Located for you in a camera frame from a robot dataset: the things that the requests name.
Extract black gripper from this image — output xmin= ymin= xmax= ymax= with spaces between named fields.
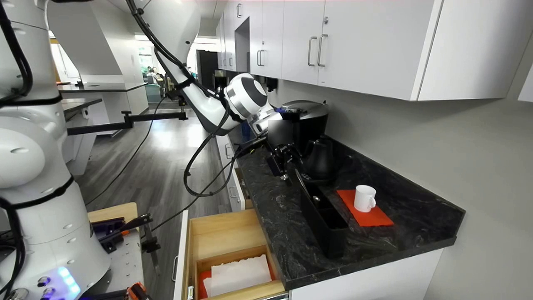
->
xmin=267 ymin=124 xmax=307 ymax=181

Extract black rectangular utensil holder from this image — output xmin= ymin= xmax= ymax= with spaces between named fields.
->
xmin=292 ymin=166 xmax=353 ymax=261

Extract open wooden drawer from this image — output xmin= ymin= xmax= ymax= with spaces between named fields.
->
xmin=172 ymin=208 xmax=288 ymax=300

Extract red box liner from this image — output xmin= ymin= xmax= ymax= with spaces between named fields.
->
xmin=197 ymin=268 xmax=213 ymax=298

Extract black gooseneck kettle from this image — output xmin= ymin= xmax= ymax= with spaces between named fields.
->
xmin=303 ymin=136 xmax=337 ymax=181

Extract black coffee maker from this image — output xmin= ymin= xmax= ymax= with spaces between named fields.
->
xmin=282 ymin=98 xmax=330 ymax=159

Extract white mug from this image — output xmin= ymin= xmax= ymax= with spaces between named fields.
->
xmin=353 ymin=183 xmax=378 ymax=214

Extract red flat mat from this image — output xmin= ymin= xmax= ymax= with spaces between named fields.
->
xmin=335 ymin=188 xmax=397 ymax=229

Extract white base cabinet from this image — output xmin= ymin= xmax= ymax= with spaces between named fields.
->
xmin=288 ymin=246 xmax=446 ymax=300

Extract white upper cabinets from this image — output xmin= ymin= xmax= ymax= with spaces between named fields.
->
xmin=213 ymin=0 xmax=533 ymax=103

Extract wooden board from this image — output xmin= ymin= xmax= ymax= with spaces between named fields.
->
xmin=87 ymin=199 xmax=140 ymax=224

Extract black clamp tool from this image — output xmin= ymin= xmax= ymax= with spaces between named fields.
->
xmin=90 ymin=213 xmax=155 ymax=251

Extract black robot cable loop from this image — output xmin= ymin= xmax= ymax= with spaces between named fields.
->
xmin=182 ymin=109 xmax=268 ymax=199

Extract large metal cabinet handle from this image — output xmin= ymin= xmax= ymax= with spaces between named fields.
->
xmin=317 ymin=31 xmax=330 ymax=68
xmin=307 ymin=34 xmax=320 ymax=68

